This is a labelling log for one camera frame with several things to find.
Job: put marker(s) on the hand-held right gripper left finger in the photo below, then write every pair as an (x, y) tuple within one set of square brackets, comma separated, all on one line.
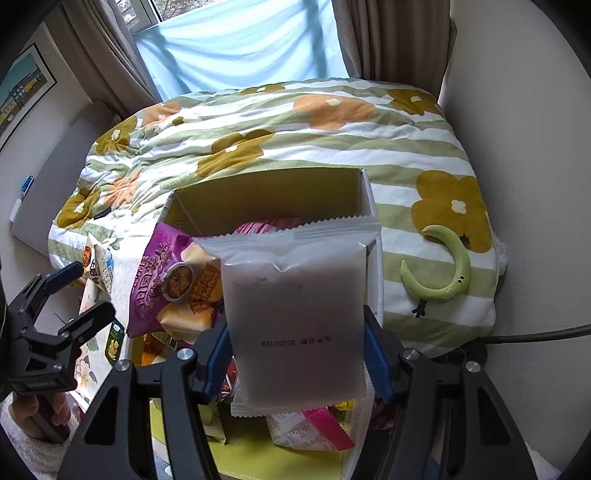
[(214, 369)]

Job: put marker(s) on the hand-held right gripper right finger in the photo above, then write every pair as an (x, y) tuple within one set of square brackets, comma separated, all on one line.
[(381, 369)]

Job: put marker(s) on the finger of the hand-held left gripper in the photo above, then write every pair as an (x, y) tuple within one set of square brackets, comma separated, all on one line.
[(87, 325), (41, 286)]

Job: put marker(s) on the purple snack packet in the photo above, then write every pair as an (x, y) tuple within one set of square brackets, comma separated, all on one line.
[(157, 277)]

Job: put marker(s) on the plain white snack packet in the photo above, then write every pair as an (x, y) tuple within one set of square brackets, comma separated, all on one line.
[(291, 300)]

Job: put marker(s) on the green cardboard box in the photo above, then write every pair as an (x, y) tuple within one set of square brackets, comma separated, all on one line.
[(277, 198)]

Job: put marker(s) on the person's left hand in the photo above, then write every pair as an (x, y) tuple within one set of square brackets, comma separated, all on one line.
[(25, 415)]

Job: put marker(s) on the dark green snack packet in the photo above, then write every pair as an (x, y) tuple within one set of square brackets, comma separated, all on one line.
[(114, 344)]

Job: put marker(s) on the white floral low table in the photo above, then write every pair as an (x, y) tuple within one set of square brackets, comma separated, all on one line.
[(92, 367)]

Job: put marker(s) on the pale yellow snack packet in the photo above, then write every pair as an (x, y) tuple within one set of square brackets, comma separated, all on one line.
[(214, 424)]

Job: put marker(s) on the silver blue snack packet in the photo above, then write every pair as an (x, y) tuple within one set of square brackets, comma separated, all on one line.
[(101, 270)]

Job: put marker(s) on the red white snack packet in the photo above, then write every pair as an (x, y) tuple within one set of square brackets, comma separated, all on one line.
[(318, 429)]

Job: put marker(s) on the green crescent shaped toy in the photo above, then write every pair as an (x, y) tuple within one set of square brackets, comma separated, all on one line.
[(457, 281)]

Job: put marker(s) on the pink striped snack packet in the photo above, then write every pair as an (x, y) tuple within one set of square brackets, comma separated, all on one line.
[(268, 227)]

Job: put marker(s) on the floral striped blanket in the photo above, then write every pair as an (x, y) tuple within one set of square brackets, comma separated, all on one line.
[(323, 147)]

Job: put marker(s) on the brown curtain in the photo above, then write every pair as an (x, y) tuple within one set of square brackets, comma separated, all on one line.
[(397, 37), (106, 50)]

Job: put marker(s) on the light blue window sheet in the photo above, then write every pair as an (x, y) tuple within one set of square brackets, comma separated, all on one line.
[(240, 50)]

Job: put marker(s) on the framed wall picture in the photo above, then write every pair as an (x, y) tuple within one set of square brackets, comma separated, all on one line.
[(23, 92)]

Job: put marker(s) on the white window frame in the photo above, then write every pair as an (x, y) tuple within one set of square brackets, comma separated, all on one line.
[(145, 14)]

